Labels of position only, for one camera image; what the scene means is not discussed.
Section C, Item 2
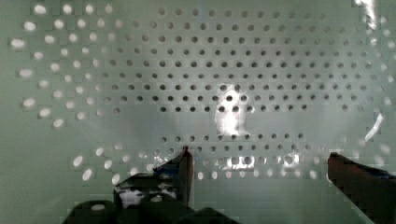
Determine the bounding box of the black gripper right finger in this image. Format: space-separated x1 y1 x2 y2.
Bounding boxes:
327 152 396 224

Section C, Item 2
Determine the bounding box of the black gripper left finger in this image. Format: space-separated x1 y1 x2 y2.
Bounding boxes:
113 146 193 209

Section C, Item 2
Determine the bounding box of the green plastic strainer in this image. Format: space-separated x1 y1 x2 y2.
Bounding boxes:
1 0 395 224

